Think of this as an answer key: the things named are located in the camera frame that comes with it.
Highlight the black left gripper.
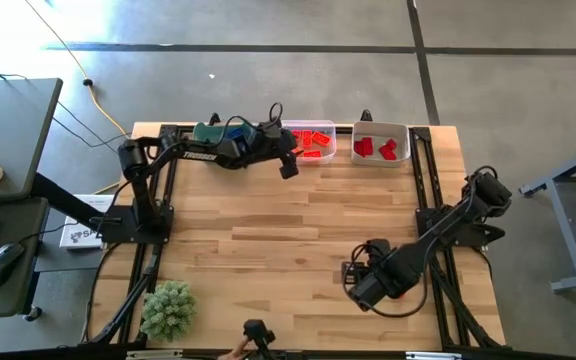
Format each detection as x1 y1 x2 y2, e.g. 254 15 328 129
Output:
255 130 301 180

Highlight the clear plastic bin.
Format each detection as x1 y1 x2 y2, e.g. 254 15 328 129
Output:
281 119 338 166

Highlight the white plastic bin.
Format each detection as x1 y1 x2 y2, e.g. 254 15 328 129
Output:
351 121 412 168

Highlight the teal plastic bin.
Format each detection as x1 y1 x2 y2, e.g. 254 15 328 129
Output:
192 121 259 147

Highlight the person's hand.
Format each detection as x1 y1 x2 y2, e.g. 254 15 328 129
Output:
216 338 250 360

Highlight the green artificial plant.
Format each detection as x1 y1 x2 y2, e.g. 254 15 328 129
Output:
140 279 198 344

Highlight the white printed box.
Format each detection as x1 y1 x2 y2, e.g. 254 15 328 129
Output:
59 193 119 250

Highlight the black computer mouse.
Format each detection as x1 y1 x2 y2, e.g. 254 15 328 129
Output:
0 242 26 289

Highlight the dark grey desk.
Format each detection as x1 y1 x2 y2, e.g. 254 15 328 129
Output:
0 197 50 320

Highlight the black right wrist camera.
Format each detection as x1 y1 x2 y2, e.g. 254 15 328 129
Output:
341 260 369 287

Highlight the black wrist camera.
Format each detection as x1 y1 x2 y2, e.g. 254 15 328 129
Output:
261 120 285 139
341 260 369 287

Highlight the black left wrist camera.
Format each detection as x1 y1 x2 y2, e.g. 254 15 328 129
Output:
261 120 285 139

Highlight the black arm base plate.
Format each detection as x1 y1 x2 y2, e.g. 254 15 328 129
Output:
415 207 507 249
100 204 174 246

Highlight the black aluminium table frame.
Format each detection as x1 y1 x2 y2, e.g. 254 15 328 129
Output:
80 122 507 351

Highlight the black leader arm handle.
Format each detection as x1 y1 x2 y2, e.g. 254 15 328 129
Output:
242 319 277 360

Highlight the grey metal table frame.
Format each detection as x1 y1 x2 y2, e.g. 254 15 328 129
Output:
517 139 576 294

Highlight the yellow cable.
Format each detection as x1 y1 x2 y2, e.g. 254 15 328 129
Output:
22 0 132 139

